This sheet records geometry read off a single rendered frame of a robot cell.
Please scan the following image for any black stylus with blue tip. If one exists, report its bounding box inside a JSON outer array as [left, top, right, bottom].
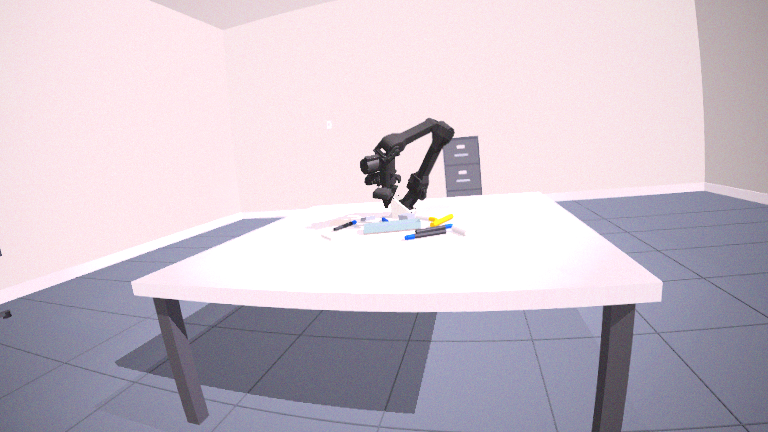
[[415, 224, 453, 234], [405, 229, 447, 240], [332, 220, 357, 232]]

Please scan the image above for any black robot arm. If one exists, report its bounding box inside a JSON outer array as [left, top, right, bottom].
[[360, 117, 455, 210]]

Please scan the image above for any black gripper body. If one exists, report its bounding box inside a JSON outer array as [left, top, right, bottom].
[[372, 169, 401, 200]]

